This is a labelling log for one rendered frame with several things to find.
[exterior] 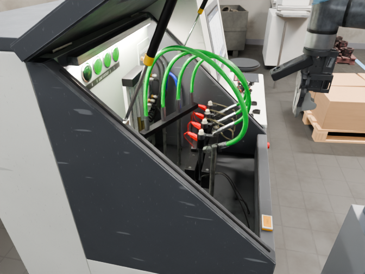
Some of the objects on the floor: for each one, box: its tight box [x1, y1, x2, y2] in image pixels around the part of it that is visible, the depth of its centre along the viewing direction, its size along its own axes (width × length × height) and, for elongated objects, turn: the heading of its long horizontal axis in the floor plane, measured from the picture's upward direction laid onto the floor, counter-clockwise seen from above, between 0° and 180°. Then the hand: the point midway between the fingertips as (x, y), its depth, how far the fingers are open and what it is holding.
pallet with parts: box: [316, 36, 357, 65], centre depth 550 cm, size 72×110×38 cm, turn 170°
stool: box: [229, 58, 260, 73], centre depth 324 cm, size 61×64×68 cm
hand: (294, 112), depth 87 cm, fingers closed
